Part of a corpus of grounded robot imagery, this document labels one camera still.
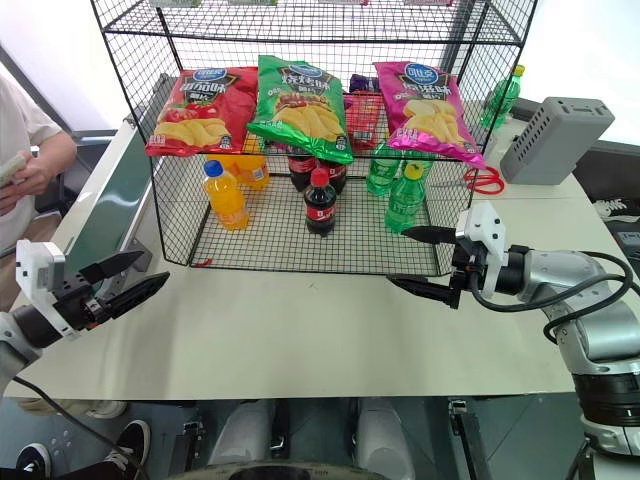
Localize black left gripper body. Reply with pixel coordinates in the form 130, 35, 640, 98
51, 271, 114, 332

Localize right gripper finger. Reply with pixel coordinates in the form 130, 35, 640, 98
401, 225, 459, 246
386, 271, 462, 309

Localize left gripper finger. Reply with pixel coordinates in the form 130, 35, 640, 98
81, 250, 147, 288
98, 271, 172, 322

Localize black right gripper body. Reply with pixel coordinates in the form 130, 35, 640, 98
451, 238, 490, 292

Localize pale snack packet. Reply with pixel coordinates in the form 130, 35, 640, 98
0, 153, 27, 189

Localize green conveyor belt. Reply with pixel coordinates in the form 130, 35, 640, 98
49, 72, 174, 282

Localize person's bare hand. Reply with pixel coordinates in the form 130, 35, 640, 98
14, 162, 51, 199
0, 183, 34, 218

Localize green soda bottle yellow cap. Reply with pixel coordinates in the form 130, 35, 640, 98
480, 64, 527, 131
383, 162, 427, 234

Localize cola bottle red cap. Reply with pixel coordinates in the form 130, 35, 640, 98
303, 168, 338, 236

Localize magenta potato chips bag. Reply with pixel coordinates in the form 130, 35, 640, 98
373, 61, 487, 170

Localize orange soda bottle blue cap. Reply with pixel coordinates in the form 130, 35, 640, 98
202, 159, 251, 233

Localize small red snack bag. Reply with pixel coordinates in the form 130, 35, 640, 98
343, 91, 389, 150

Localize grey vented plastic box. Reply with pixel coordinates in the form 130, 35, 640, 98
499, 96, 616, 187

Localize black sneaker white sole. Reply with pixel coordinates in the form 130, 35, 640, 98
101, 419, 152, 474
14, 441, 54, 480

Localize grey rounded robot leg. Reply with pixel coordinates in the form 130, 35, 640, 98
355, 397, 417, 480
206, 398, 282, 467

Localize small purple snack bag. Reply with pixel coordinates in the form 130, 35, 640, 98
348, 73, 381, 94

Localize person in white shirt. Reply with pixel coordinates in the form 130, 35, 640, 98
0, 73, 80, 311

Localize red potato chips bag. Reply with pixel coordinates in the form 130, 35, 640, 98
144, 66, 260, 159

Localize green potato chips bag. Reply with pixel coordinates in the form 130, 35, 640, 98
247, 54, 355, 165

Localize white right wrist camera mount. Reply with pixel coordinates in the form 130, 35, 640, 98
451, 201, 509, 302

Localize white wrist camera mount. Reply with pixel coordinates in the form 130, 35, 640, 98
451, 201, 509, 302
14, 239, 85, 342

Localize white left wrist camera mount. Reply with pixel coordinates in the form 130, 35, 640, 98
14, 239, 85, 342

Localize red handled scissors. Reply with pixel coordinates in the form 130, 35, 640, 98
432, 166, 505, 196

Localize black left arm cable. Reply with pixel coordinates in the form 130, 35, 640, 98
10, 374, 151, 480

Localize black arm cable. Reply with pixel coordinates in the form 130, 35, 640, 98
467, 249, 634, 347
10, 374, 151, 480

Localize black wire mesh rack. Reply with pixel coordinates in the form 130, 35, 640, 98
89, 0, 539, 278

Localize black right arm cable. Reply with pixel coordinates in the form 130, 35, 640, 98
467, 249, 634, 347

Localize black table frame leg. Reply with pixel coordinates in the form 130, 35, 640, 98
446, 397, 502, 480

